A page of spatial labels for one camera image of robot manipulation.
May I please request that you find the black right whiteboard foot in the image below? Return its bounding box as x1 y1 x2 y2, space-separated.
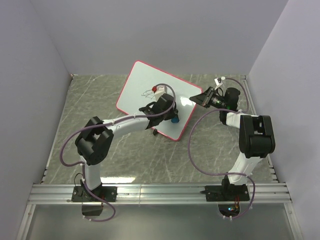
152 128 158 136

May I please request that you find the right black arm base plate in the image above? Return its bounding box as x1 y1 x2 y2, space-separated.
200 184 250 202

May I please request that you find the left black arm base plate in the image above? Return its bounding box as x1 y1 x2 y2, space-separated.
71 185 118 203

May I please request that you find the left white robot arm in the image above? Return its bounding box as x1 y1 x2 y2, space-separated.
75 93 178 201

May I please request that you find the aluminium front rail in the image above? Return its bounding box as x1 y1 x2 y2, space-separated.
27 182 292 205

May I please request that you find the blue whiteboard eraser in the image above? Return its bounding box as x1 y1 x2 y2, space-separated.
171 115 180 124

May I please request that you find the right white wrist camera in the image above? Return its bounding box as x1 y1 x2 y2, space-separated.
214 76 226 89

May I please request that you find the left wrist camera red cap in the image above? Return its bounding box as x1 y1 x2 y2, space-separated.
151 85 168 101

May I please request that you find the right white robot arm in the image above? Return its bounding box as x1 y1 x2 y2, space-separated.
189 87 276 202

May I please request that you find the pink framed whiteboard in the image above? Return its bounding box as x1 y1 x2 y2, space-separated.
115 60 203 142

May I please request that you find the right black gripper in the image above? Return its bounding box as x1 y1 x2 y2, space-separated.
189 87 226 111

